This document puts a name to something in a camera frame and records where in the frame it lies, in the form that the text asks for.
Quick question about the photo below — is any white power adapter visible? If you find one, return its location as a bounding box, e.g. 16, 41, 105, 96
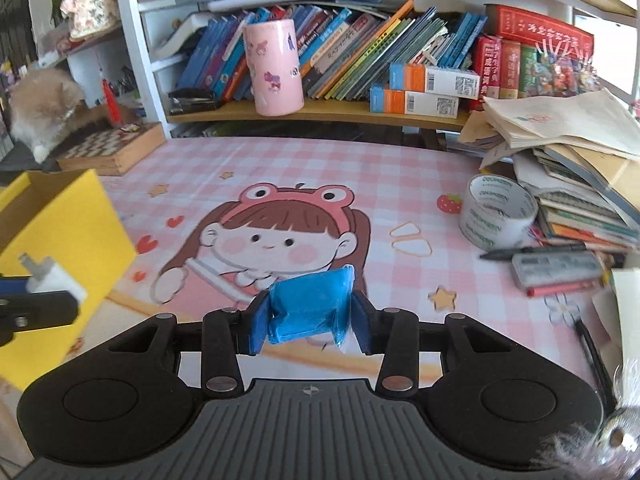
18, 254, 87, 304

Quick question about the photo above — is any blue paper origami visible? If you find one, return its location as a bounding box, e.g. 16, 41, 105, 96
268, 264, 356, 347

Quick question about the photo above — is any yellow cardboard box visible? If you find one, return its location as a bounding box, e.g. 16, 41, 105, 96
1, 170, 137, 390

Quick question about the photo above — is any pink checkered tablecloth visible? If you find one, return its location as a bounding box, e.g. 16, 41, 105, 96
0, 135, 601, 411

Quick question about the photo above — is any black pen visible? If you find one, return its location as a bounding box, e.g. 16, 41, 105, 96
480, 243, 587, 261

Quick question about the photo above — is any grey pencil case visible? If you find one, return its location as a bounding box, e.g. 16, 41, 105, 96
511, 252, 603, 289

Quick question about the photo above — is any clear tape roll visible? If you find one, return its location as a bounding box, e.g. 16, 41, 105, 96
459, 174, 538, 252

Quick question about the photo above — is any wooden chessboard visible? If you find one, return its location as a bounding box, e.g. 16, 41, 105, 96
55, 124, 166, 177

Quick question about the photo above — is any fluffy orange cat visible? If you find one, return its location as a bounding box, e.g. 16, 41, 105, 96
10, 68, 85, 164

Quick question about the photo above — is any orange white box lower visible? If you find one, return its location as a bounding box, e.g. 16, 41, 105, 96
369, 84, 459, 118

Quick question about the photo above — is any orange white box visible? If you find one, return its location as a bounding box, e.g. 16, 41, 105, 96
369, 84, 459, 118
390, 63, 480, 100

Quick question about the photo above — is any black stapler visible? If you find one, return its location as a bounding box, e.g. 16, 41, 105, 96
168, 88, 222, 116

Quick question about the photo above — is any stack of papers and books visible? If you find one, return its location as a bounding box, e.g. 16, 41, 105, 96
460, 89, 639, 252

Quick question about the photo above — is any orange white box upper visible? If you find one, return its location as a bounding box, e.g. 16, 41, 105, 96
390, 63, 480, 100

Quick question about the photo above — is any pink cylinder cup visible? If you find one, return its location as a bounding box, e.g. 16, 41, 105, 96
243, 18, 305, 117

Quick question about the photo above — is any row of books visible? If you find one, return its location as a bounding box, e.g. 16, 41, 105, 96
172, 1, 487, 104

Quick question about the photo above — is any white bookshelf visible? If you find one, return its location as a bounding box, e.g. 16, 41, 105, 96
118, 0, 639, 134

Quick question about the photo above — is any red thick dictionary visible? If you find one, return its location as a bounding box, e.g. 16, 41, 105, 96
485, 3, 594, 58

